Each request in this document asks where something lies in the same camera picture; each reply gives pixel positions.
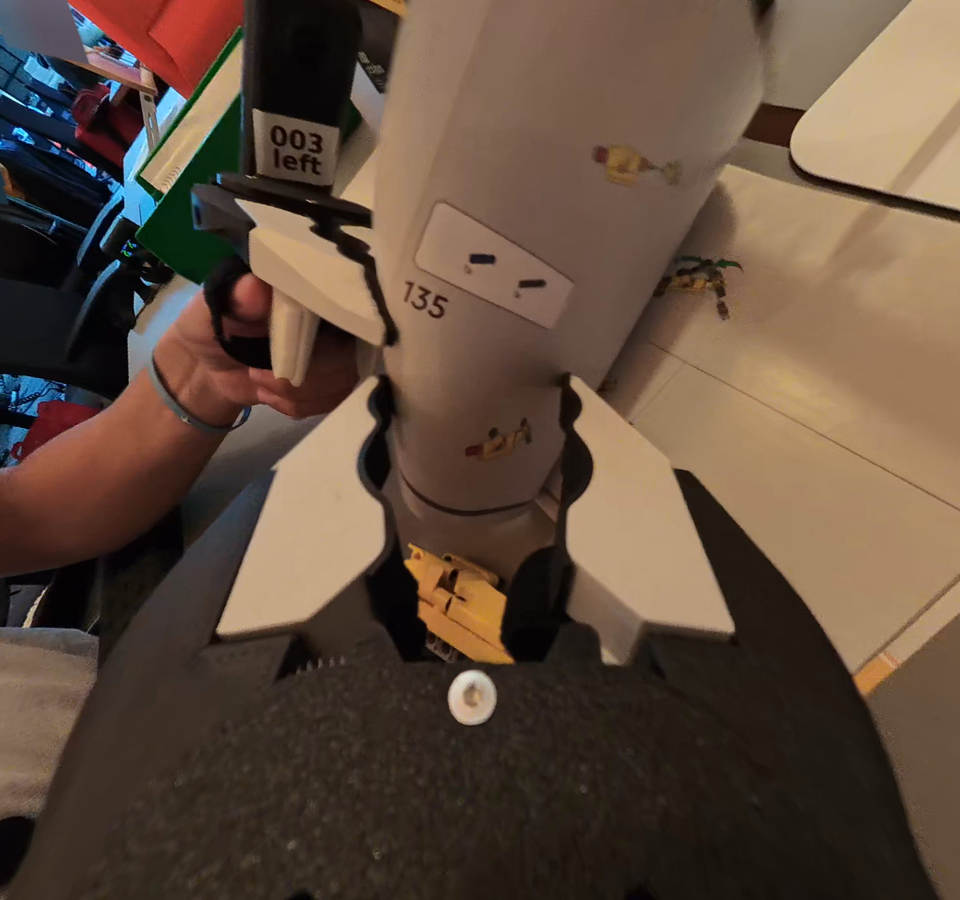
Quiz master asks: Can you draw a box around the person's white shirt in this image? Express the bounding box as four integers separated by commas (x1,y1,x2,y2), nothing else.
0,626,103,820

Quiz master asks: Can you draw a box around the thin grey bracelet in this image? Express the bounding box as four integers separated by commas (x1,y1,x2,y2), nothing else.
146,352,253,437

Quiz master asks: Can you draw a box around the white tablet stand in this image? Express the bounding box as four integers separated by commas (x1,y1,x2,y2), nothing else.
791,0,960,220

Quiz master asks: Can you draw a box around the person's left forearm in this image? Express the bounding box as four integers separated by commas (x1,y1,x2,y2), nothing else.
0,382,249,580

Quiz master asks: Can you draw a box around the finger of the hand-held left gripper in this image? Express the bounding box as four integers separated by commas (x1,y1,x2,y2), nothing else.
247,198,400,348

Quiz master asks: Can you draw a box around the person's left hand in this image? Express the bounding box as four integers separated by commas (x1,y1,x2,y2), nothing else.
153,270,363,430

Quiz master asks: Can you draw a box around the black office chair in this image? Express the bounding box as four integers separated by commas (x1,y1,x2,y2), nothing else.
0,195,178,393

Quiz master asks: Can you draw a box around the green plastic bin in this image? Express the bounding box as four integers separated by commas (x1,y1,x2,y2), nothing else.
135,26,384,288

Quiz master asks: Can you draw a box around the red chair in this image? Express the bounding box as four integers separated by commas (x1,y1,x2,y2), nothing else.
33,0,253,99

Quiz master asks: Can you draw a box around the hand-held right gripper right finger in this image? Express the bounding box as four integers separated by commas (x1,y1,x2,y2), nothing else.
501,377,736,666

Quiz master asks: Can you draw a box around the instruction booklet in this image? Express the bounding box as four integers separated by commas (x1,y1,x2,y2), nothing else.
371,0,960,680

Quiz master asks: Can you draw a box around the yellow toy brick car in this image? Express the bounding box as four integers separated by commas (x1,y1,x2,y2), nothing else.
405,543,519,666

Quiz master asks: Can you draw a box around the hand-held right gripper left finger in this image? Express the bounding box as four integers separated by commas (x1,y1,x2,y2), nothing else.
216,377,430,663

